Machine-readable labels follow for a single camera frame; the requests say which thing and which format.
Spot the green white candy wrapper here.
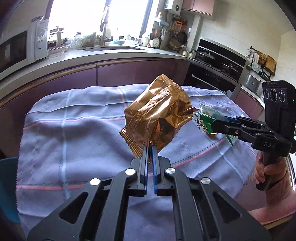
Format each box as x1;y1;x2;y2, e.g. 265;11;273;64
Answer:
193;104;229;135

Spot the golden brown snack wrapper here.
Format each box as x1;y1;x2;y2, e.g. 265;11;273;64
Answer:
119;74;197;158

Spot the pink sleeve right forearm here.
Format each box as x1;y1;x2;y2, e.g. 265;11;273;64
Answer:
248;171;295;225

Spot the kitchen sink faucet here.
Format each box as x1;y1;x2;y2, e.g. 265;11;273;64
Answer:
100;5;110;46

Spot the person's right hand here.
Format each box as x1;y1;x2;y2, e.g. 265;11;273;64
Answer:
253;151;287;184

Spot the black built-in oven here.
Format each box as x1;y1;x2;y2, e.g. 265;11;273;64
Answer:
184;37;249;101

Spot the wooden cutting board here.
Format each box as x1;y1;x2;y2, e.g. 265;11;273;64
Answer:
264;55;276;76

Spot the purple plaid tablecloth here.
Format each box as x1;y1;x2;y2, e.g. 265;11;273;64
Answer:
16;84;257;233

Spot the white microwave oven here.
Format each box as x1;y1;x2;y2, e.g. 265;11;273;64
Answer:
1;18;49;79

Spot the blue white bowl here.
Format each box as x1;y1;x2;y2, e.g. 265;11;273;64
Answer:
31;16;44;23

